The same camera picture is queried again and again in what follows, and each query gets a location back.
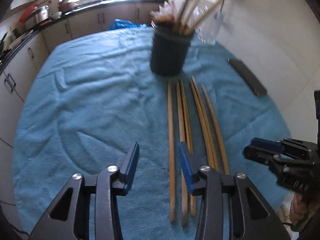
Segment person's right hand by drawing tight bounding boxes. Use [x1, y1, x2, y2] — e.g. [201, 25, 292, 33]
[290, 192, 310, 227]

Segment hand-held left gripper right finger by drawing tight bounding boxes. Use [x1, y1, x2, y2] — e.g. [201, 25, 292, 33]
[178, 141, 292, 240]

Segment clear bag with orange contents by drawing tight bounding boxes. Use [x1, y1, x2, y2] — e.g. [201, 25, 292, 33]
[150, 1, 176, 22]

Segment brown clay plant pot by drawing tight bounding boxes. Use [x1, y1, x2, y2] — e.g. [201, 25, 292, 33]
[58, 0, 76, 12]

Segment blue plastic bag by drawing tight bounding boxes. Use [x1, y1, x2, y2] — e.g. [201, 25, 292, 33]
[108, 19, 148, 31]

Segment blue towel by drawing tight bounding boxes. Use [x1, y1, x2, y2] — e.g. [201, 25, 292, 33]
[12, 26, 292, 240]

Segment black utensil cup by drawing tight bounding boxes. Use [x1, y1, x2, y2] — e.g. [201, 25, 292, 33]
[149, 21, 195, 76]

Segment tall clear glass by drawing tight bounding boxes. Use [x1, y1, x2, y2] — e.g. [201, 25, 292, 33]
[195, 5, 223, 46]

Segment red plastic basin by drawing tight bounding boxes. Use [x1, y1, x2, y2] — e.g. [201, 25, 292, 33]
[20, 6, 38, 22]

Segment black smartphone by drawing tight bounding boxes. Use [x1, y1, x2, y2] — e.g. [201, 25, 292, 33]
[228, 58, 268, 97]

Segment beige base cabinets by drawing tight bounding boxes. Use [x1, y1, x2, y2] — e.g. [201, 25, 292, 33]
[0, 0, 168, 205]

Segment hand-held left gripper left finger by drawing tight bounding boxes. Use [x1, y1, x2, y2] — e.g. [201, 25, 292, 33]
[28, 142, 140, 240]

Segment black kitchen countertop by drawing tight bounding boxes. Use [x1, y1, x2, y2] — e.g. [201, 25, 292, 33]
[0, 0, 168, 75]

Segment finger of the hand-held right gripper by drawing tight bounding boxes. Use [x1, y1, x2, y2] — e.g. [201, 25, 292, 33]
[251, 137, 284, 153]
[244, 145, 275, 166]

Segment steel cooking pot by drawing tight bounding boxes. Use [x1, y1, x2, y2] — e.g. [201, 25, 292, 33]
[34, 5, 50, 23]

